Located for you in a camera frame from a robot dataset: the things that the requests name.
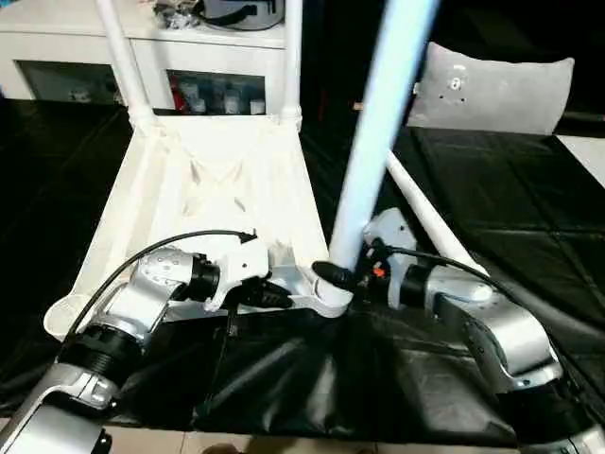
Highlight white plastic table top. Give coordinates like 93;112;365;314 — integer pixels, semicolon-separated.
43;112;356;343

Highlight white plastic table leg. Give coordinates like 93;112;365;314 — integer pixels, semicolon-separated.
313;0;444;305
386;152;493;281
277;0;304;128
93;0;158;134

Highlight black table mat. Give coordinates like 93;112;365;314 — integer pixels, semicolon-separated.
0;96;605;445

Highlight grey cushion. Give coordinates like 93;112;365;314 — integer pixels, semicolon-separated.
406;41;577;136

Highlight black sofa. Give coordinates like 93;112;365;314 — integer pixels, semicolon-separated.
300;0;605;136

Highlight grey bag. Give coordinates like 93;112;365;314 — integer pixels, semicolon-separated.
197;0;290;31

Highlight white cabinet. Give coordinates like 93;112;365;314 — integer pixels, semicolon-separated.
0;0;290;115

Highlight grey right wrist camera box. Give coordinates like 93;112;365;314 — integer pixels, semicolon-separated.
362;206;421;253

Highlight black tangled straps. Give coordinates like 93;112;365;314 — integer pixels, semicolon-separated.
149;0;200;30

